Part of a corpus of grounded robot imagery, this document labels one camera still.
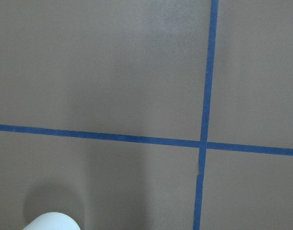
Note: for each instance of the white smiley face mug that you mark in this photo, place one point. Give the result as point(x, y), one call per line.
point(53, 221)

